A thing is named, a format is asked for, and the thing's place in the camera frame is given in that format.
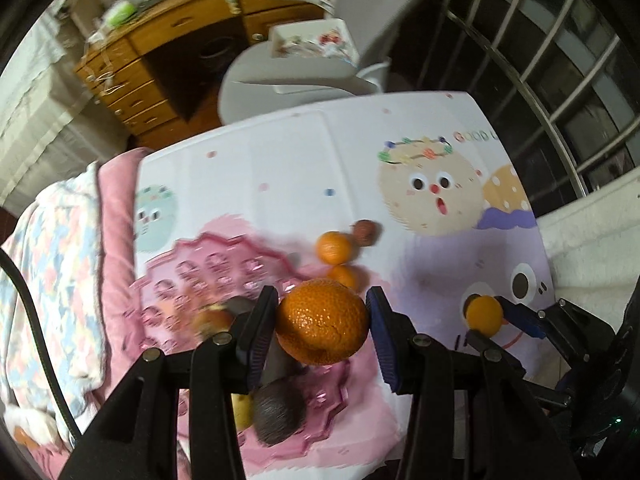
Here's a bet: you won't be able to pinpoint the small orange tangerine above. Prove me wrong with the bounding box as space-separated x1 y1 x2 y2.
464 296 503 338

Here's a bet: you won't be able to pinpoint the dark green avocado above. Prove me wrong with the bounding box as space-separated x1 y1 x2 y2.
253 378 307 446

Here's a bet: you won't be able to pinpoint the red apple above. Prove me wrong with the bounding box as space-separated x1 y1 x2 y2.
191 304 232 340

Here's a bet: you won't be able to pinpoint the yellow green apple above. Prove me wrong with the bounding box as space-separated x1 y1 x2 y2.
231 393 254 432

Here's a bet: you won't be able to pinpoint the cartoon print bed sheet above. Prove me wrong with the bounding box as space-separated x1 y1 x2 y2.
96 90 554 476

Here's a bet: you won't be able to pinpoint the grey dark avocado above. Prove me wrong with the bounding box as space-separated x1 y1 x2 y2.
224 296 255 334

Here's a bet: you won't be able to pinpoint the wooden desk with drawers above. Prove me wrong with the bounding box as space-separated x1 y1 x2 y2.
76 0 323 148

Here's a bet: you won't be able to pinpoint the white lace covered cabinet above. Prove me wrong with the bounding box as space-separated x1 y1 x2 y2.
1 0 128 217

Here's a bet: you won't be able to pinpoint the metal window bars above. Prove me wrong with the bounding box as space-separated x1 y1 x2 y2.
430 0 639 210

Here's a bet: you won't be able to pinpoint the pink plastic fruit tray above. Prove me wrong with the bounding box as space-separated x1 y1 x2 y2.
131 233 349 467

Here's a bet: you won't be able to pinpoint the brown red passion fruit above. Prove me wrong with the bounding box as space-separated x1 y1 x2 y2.
352 219 378 247

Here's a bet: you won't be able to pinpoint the black cable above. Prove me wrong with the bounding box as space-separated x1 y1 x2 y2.
0 248 84 443

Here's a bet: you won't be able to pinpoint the white tray on chair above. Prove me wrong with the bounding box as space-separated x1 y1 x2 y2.
269 18 360 66

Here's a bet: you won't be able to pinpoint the large orange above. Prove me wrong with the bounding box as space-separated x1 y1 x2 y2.
276 278 370 366

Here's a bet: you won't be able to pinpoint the pastel patterned quilt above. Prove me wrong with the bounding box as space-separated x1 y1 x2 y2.
1 162 106 448

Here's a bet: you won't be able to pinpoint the grey office chair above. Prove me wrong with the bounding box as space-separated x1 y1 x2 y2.
218 0 420 125

